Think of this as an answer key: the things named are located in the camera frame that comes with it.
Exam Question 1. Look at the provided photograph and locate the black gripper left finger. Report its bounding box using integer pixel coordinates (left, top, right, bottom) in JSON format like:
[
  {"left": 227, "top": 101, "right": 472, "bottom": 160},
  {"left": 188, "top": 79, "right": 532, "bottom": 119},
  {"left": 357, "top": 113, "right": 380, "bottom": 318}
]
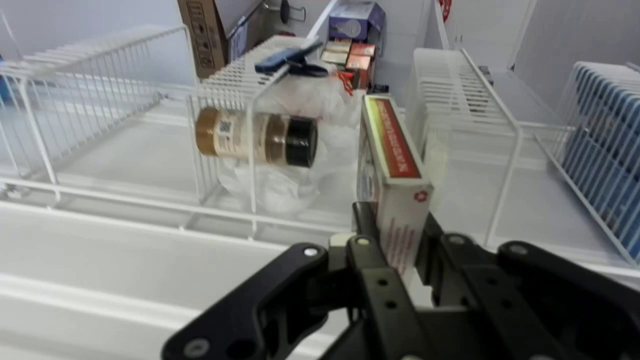
[{"left": 160, "top": 199, "right": 432, "bottom": 360}]

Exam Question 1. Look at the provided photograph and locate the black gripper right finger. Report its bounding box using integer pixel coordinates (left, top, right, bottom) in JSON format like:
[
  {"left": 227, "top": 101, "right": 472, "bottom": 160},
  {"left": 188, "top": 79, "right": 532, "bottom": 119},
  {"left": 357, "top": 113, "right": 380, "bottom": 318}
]
[{"left": 414, "top": 210, "right": 640, "bottom": 360}]

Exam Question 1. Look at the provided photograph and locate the clear plastic bag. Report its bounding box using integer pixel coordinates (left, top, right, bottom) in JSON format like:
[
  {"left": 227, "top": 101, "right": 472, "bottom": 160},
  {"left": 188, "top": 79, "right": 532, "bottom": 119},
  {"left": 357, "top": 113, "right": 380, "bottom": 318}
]
[{"left": 214, "top": 65, "right": 366, "bottom": 215}]

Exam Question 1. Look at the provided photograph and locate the spice jar with black cap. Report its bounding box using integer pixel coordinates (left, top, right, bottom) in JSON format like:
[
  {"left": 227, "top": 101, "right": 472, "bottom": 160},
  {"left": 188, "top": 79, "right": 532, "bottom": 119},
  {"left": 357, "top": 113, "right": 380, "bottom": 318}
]
[{"left": 193, "top": 103, "right": 319, "bottom": 169}]

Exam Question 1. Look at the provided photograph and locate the red snack bag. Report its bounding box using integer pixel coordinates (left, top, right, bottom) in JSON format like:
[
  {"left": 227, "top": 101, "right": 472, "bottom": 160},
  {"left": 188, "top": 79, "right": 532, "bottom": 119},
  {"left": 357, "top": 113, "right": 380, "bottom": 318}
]
[{"left": 333, "top": 67, "right": 357, "bottom": 96}]

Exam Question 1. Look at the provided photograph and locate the purple white carton box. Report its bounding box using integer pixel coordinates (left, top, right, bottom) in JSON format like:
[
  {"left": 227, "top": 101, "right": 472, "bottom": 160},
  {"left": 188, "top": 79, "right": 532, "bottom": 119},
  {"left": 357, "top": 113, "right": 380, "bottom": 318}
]
[{"left": 326, "top": 0, "right": 389, "bottom": 46}]

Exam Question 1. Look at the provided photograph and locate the white wire rack basket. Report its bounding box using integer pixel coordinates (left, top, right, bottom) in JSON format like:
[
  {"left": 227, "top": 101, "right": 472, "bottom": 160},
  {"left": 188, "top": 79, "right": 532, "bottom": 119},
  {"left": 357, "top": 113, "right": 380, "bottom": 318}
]
[
  {"left": 0, "top": 23, "right": 200, "bottom": 204},
  {"left": 530, "top": 57, "right": 640, "bottom": 270},
  {"left": 408, "top": 43, "right": 526, "bottom": 249},
  {"left": 188, "top": 33, "right": 366, "bottom": 239}
]

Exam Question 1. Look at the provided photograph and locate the white wire rack frame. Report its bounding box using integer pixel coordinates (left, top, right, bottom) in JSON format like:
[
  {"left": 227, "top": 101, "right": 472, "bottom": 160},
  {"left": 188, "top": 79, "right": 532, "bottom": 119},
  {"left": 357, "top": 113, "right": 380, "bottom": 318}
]
[{"left": 0, "top": 23, "right": 640, "bottom": 272}]

